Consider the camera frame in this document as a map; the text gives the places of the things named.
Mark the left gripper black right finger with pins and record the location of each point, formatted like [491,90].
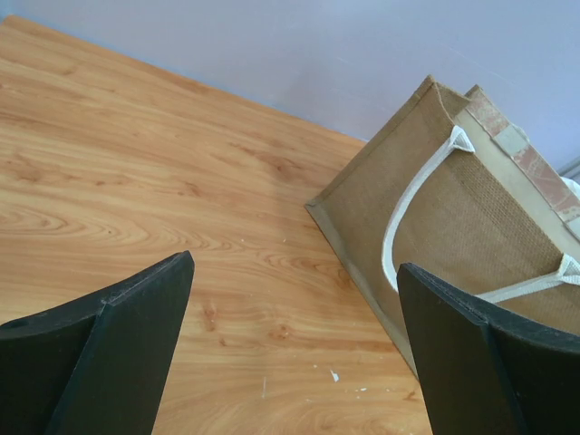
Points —
[483,369]

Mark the tan canvas tote bag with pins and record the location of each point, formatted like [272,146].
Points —
[451,185]

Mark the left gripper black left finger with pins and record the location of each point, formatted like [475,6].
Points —
[99,363]

